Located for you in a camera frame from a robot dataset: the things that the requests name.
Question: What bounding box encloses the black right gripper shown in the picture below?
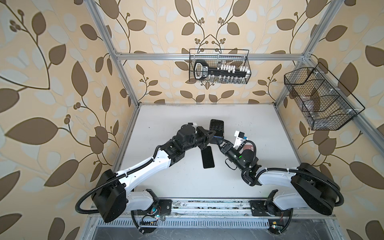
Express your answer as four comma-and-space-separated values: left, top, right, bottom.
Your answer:
216, 136, 245, 173

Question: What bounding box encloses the black phone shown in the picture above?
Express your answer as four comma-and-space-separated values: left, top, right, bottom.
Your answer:
201, 146, 215, 169

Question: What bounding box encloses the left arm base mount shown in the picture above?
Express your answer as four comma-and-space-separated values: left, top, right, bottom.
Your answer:
131, 199, 173, 235

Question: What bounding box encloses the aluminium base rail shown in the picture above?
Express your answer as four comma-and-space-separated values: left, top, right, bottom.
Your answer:
88, 197, 331, 220

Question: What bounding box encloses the wall wire basket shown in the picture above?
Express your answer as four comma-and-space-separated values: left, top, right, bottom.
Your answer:
284, 63, 366, 131
189, 48, 252, 85

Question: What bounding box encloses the back wall wire basket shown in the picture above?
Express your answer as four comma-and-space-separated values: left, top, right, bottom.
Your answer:
189, 48, 252, 85

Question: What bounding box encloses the left black corrugated cable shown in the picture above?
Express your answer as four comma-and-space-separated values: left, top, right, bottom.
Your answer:
74, 145, 163, 215

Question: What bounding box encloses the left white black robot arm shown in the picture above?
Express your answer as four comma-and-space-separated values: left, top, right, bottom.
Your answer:
91, 124, 216, 223

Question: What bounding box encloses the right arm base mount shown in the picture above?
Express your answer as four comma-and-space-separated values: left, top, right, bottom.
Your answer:
250, 200, 293, 235

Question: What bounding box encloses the pink phone case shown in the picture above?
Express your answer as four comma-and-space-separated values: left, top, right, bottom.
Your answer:
243, 143, 255, 152

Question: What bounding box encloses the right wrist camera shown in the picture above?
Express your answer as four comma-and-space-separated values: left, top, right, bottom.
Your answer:
234, 131, 247, 148

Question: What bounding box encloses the right wall wire basket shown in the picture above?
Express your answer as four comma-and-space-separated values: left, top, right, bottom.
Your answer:
284, 63, 366, 131

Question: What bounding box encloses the black tool in basket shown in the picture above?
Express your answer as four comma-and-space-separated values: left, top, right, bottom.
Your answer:
192, 60, 251, 80

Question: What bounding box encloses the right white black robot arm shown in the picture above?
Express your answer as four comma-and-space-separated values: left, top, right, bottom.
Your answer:
217, 140, 345, 216

